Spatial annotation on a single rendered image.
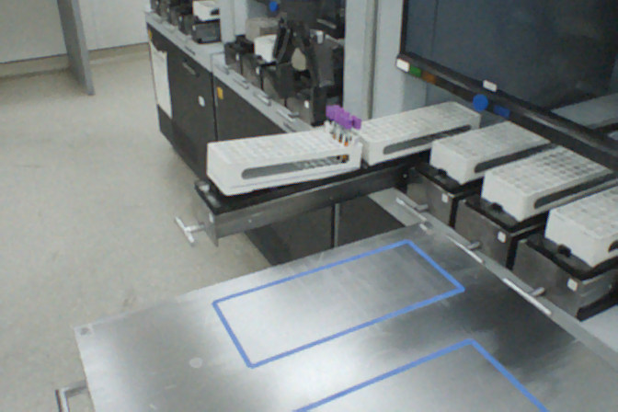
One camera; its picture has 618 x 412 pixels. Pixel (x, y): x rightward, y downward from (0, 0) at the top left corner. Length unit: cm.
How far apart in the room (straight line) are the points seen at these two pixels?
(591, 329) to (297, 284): 47
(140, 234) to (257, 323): 176
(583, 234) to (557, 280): 9
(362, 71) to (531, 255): 67
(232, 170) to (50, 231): 170
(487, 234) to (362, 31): 61
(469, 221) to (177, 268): 142
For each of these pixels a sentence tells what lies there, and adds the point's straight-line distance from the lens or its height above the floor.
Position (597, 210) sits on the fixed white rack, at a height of 86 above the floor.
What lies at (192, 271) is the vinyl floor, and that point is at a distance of 236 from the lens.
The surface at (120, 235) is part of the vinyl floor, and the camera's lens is 262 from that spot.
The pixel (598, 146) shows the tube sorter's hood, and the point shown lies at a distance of 105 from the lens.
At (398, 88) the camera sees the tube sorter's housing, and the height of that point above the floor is 91.
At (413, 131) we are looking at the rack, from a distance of 134.
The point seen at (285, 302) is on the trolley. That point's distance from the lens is 91.
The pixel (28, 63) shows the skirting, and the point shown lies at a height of 7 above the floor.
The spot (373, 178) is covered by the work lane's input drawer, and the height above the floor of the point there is 79.
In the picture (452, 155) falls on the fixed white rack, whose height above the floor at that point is 86.
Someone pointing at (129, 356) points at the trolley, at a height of 82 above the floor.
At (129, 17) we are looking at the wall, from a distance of 473.
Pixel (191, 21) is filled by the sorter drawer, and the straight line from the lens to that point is 242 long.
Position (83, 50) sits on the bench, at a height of 30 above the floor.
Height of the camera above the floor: 141
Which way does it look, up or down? 29 degrees down
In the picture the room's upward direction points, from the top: straight up
